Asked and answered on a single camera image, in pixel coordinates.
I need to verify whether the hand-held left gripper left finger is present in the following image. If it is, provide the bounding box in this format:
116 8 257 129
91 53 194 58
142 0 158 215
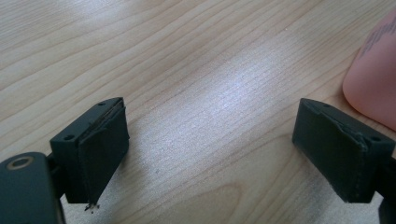
49 96 131 207

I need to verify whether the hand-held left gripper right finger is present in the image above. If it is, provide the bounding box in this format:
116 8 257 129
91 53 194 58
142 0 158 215
291 97 396 204

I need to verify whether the pink plastic bottle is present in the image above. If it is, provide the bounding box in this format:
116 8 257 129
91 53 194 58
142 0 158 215
342 7 396 132

